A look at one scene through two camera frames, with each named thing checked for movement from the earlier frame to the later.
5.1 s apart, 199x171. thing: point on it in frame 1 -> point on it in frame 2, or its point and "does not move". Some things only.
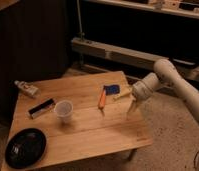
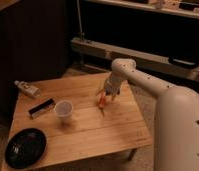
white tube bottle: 27,88 does not move
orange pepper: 102,100 does not move
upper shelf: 187,8 does not move
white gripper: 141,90 -> 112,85
